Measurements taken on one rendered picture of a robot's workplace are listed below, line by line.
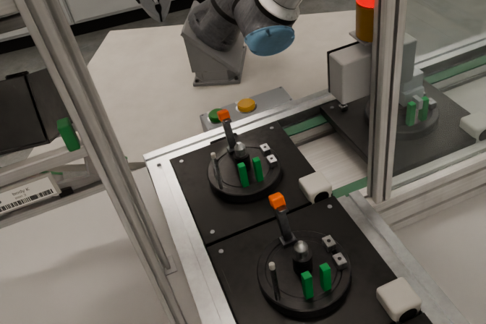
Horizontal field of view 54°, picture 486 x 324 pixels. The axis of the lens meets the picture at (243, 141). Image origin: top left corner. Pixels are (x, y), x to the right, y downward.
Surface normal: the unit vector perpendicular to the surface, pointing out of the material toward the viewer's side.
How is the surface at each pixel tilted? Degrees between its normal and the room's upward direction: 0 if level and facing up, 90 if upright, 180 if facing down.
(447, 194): 90
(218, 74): 90
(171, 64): 0
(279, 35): 118
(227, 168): 0
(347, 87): 90
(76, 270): 0
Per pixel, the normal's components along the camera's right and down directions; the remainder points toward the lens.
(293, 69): -0.15, -0.75
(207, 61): -0.10, 0.66
